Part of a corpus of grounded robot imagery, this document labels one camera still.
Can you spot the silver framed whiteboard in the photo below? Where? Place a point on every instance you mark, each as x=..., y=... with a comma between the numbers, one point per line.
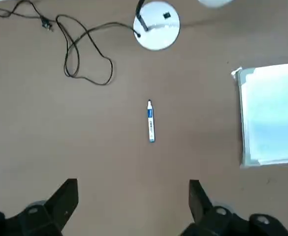
x=271, y=115

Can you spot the white desk lamp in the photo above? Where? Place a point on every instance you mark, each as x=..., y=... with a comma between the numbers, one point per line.
x=158, y=37

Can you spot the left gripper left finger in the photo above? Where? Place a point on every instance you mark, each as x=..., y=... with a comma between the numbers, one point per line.
x=50, y=216

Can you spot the white blue whiteboard marker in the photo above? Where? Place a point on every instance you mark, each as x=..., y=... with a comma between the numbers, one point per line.
x=151, y=123

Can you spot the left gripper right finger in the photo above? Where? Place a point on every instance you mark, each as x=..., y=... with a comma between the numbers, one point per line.
x=207, y=218

